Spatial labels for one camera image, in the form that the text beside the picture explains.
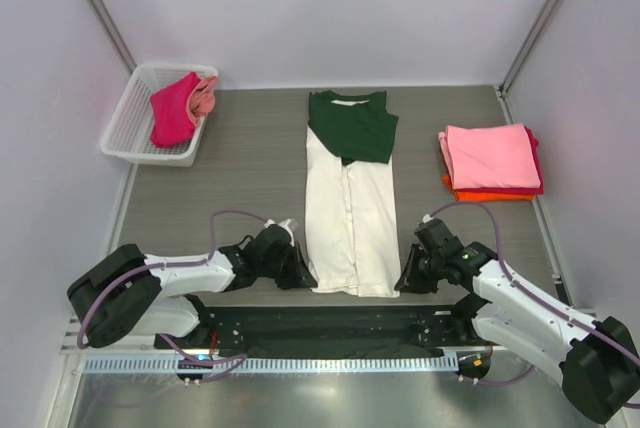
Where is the slotted white cable duct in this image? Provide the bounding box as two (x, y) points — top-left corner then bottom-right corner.
(82, 352), (459, 375)

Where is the folded crimson t-shirt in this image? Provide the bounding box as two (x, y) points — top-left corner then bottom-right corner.
(524, 126), (544, 195)

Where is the aluminium frame post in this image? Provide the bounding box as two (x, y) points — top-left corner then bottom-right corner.
(498, 0), (564, 97)
(85, 0), (137, 74)

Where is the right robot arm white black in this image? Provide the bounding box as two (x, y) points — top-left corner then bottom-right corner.
(396, 216), (639, 424)

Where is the right aluminium frame post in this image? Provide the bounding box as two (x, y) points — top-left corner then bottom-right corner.
(498, 0), (564, 97)

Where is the salmon crumpled t-shirt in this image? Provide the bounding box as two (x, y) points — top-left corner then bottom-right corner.
(187, 76), (218, 125)

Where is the left aluminium frame post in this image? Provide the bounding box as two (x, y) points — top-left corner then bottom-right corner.
(85, 0), (137, 74)

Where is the folded light pink t-shirt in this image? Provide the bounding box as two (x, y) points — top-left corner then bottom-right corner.
(438, 124), (543, 191)

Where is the folded orange t-shirt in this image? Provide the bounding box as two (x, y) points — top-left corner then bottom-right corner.
(441, 174), (535, 202)

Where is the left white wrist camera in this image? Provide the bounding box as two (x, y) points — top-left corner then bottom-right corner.
(264, 218), (298, 241)

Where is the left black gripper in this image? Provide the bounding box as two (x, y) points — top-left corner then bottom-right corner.
(258, 240), (318, 289)

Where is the white and green t-shirt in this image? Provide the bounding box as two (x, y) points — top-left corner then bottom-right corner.
(305, 90), (401, 298)

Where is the magenta crumpled t-shirt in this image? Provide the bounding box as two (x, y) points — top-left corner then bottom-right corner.
(151, 72), (201, 148)

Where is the white plastic laundry basket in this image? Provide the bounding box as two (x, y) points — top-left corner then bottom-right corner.
(100, 62), (218, 168)

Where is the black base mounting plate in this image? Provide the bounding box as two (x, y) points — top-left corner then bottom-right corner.
(175, 305), (486, 359)

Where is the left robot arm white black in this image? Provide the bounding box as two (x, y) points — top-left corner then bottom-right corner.
(67, 220), (318, 349)

